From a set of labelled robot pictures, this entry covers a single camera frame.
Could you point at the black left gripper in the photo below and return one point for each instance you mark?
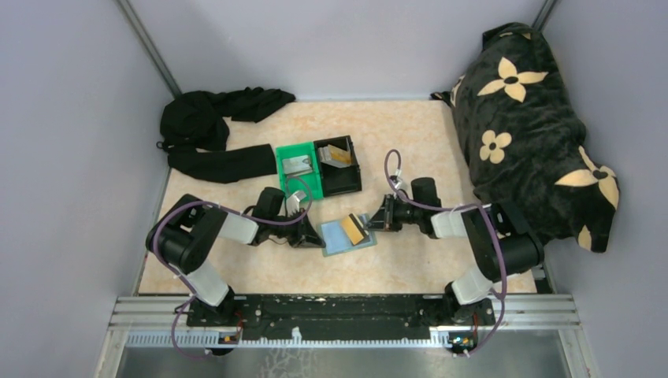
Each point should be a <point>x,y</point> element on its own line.
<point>306,235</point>

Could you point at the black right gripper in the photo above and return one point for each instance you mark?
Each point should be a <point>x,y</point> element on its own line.
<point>385,220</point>

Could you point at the sage green card holder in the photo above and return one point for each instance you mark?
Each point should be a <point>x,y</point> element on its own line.
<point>337,241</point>

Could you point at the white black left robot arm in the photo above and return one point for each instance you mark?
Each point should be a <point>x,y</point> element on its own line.
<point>183,238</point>

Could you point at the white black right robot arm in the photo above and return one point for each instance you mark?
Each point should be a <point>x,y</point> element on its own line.
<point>500,238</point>

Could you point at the card stack in green bin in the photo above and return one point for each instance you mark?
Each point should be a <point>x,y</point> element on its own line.
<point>297,166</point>

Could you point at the gold credit card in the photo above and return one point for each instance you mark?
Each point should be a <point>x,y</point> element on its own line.
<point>340,155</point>

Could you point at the green plastic bin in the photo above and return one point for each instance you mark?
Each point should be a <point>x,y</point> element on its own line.
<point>291,184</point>

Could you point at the black plastic bin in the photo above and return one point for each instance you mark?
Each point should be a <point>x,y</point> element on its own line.
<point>339,181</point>

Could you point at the black cloth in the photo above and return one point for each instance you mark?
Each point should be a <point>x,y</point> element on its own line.
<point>195,134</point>

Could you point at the black floral blanket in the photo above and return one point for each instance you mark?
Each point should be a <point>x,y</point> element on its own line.
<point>523,141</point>

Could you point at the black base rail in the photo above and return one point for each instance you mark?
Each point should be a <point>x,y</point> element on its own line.
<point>339,317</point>

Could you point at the aluminium frame rail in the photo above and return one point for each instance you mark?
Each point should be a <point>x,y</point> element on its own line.
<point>160,320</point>

